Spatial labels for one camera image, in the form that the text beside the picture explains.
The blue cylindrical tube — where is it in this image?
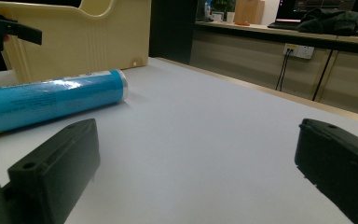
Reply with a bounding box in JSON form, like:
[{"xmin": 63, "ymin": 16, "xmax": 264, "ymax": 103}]
[{"xmin": 0, "ymin": 68, "xmax": 130, "ymax": 137}]

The cream plastic basket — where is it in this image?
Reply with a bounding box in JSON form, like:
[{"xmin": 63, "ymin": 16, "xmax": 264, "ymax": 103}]
[{"xmin": 0, "ymin": 0, "xmax": 152, "ymax": 84}]

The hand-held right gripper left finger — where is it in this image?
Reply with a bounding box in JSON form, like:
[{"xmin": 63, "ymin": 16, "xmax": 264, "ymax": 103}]
[{"xmin": 7, "ymin": 118, "xmax": 102, "ymax": 224}]

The monitor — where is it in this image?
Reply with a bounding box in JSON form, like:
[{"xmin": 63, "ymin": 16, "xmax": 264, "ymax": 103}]
[{"xmin": 268, "ymin": 0, "xmax": 358, "ymax": 31}]

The long wooden counter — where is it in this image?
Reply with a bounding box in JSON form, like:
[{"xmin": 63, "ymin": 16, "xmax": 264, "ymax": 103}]
[{"xmin": 189, "ymin": 20, "xmax": 358, "ymax": 119}]

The white wall socket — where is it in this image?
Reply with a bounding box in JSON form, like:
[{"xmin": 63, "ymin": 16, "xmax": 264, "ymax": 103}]
[{"xmin": 282, "ymin": 43, "xmax": 315, "ymax": 60}]

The wooden box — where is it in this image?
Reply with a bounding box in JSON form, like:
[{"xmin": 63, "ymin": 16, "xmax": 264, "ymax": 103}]
[{"xmin": 233, "ymin": 0, "xmax": 266, "ymax": 26}]

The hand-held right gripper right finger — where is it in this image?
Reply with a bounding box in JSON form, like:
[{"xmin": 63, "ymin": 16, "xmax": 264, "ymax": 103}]
[{"xmin": 294, "ymin": 118, "xmax": 358, "ymax": 224}]

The black cable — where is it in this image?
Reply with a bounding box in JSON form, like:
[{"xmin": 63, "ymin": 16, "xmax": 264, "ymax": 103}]
[
  {"xmin": 279, "ymin": 49, "xmax": 294, "ymax": 92},
  {"xmin": 275, "ymin": 49, "xmax": 291, "ymax": 91}
]

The green plant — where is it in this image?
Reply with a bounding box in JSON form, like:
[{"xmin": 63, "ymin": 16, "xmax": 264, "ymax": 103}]
[{"xmin": 213, "ymin": 0, "xmax": 237, "ymax": 14}]

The dark cloth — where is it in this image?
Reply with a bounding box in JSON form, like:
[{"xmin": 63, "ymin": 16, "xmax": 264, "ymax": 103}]
[{"xmin": 296, "ymin": 7, "xmax": 358, "ymax": 36}]

